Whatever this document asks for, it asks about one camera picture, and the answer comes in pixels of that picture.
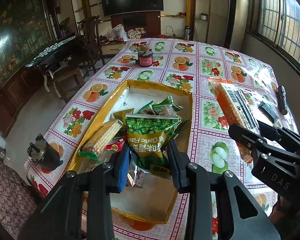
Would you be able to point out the black flashlight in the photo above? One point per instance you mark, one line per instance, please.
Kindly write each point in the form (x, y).
(283, 100)

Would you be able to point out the brown twine roll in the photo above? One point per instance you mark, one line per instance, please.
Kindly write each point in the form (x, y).
(144, 48)

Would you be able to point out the steel thermos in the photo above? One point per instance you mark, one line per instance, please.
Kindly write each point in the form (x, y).
(187, 32)

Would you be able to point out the yellow-edged white tray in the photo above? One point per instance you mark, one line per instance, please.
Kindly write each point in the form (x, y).
(145, 200)

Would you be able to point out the white plastic bag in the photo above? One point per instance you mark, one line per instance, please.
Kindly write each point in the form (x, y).
(117, 33)

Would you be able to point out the red snack packet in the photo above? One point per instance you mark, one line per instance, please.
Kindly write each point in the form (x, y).
(116, 145)

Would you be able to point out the dark wooden chair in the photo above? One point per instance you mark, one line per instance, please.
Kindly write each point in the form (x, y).
(91, 45)

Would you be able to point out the mahjong table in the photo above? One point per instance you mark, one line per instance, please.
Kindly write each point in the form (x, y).
(50, 52)

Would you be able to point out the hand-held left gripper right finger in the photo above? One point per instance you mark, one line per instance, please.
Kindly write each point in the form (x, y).
(176, 172)

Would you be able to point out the green pea packet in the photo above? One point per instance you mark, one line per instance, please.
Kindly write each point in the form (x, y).
(150, 140)

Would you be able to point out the black electric motor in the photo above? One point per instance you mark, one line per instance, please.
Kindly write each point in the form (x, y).
(46, 155)

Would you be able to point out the stack of white boxes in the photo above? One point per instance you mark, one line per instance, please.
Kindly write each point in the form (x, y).
(136, 33)

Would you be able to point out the white can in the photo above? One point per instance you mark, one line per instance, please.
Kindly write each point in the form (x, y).
(203, 16)

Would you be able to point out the dark green snack packet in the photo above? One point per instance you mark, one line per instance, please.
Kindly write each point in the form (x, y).
(268, 111)

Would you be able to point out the large flower painting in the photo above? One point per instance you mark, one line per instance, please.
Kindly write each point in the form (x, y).
(15, 35)

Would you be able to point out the dark jar pink label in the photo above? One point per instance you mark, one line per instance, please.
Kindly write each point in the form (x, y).
(145, 59)

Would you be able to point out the green-edged cracker packet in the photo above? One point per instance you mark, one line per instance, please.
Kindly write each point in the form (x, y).
(102, 137)

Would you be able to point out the silver snack packet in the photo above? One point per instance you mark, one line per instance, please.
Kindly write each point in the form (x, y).
(135, 177)

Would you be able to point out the person in patterned clothing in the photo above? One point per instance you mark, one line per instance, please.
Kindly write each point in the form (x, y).
(7, 200)

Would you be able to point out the wooden stool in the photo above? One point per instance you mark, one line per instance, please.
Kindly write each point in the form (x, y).
(67, 80)

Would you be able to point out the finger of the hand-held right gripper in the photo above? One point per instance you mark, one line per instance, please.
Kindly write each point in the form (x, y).
(285, 136)
(242, 135)

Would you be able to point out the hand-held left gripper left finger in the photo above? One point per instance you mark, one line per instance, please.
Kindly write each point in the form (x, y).
(122, 175)

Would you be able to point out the orange cracker packet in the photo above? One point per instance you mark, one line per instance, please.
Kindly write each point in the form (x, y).
(230, 102)

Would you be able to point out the barred window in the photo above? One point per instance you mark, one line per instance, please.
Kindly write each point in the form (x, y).
(280, 12)

